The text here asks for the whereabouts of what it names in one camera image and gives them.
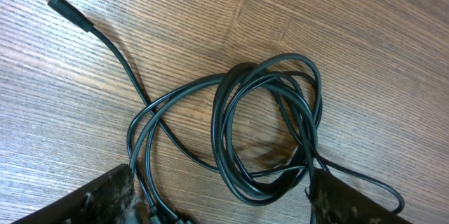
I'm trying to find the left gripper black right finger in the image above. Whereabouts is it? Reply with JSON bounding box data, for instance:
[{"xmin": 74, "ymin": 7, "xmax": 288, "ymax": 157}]
[{"xmin": 308, "ymin": 169, "xmax": 411, "ymax": 224}]

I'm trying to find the black USB-A cable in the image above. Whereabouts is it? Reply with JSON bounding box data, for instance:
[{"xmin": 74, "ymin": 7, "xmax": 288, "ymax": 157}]
[{"xmin": 33, "ymin": 0, "xmax": 406, "ymax": 224}]

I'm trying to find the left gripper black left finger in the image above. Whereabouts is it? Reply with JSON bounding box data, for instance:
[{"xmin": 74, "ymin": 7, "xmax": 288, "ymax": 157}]
[{"xmin": 14, "ymin": 164, "xmax": 135, "ymax": 224}]

